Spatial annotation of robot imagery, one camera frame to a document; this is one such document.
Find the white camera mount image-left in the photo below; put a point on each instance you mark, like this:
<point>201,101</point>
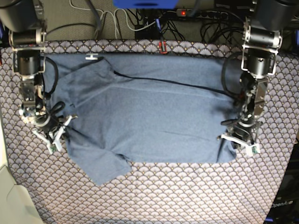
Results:
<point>51,131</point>

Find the black power strip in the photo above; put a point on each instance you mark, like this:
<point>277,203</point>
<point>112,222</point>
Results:
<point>202,14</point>

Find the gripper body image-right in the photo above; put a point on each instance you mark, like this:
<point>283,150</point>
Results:
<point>242,129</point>

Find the black robot arm image-left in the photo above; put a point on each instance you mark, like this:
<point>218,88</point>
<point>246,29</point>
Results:
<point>27,30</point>

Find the blue grey T-shirt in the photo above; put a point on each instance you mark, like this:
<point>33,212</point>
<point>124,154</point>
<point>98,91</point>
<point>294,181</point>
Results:
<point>142,108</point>

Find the blue box overhead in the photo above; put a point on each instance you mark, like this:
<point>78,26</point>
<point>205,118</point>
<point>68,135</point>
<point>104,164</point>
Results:
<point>145,4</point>

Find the fan patterned table cloth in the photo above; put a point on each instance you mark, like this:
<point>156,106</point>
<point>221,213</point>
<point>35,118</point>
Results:
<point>238,192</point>

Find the red black clamp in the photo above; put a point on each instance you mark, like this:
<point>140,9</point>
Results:
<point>162,47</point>

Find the black OpenArm base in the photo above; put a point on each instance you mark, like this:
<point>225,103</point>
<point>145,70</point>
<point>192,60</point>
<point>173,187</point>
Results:
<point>285,208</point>

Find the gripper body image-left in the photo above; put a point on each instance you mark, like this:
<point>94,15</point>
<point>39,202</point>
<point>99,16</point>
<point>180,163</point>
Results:
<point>44,120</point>

